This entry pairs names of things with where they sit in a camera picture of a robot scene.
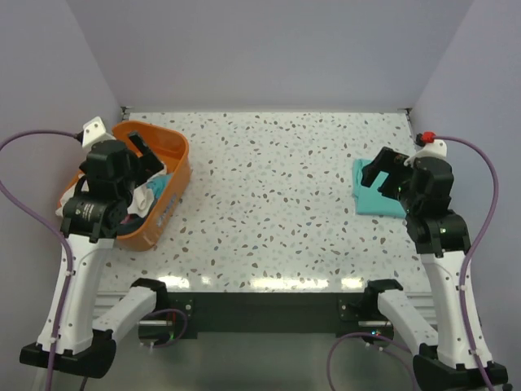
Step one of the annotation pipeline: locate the white t shirt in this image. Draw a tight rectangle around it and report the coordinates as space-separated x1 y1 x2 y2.
127 165 168 217

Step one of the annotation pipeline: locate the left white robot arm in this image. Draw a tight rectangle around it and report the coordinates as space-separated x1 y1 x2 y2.
20 131 169 379

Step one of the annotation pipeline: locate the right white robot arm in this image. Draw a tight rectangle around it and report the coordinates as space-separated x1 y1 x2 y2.
361 143 511 390

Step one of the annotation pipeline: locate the teal t shirt in basket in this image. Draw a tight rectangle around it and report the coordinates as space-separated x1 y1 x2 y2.
147 174 173 199

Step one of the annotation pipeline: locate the orange plastic basket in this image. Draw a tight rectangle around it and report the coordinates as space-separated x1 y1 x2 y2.
60 121 190 252

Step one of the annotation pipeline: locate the folded teal t shirt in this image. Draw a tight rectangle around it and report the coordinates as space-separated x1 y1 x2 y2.
352 159 405 219

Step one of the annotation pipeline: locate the pink t shirt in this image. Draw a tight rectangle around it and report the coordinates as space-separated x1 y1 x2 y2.
121 215 136 225

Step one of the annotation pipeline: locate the dark grey t shirt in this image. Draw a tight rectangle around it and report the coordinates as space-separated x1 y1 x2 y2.
117 217 150 237

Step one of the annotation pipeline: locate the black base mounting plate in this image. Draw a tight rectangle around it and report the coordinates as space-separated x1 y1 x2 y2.
138 292 394 342

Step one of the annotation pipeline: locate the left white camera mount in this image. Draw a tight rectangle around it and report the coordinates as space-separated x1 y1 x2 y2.
79 116 115 152

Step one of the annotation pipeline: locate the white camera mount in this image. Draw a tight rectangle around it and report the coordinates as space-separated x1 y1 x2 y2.
79 116 115 152
405 131 448 166

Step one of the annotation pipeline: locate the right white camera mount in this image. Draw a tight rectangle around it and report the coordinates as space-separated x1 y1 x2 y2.
405 131 448 166

